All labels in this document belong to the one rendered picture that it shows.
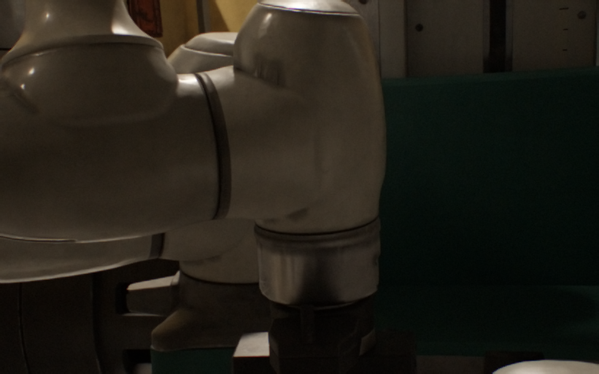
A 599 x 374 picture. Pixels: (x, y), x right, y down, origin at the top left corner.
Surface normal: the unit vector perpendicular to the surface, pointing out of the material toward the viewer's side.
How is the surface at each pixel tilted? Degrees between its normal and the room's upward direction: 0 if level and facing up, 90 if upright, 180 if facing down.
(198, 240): 120
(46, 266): 132
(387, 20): 90
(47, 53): 57
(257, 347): 0
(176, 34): 90
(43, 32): 34
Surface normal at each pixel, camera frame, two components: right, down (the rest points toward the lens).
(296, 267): -0.36, 0.26
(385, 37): -0.11, 0.25
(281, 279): -0.61, 0.23
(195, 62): -0.40, -0.48
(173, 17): 0.77, 0.11
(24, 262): 0.22, 0.75
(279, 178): 0.21, 0.44
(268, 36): -0.40, -0.23
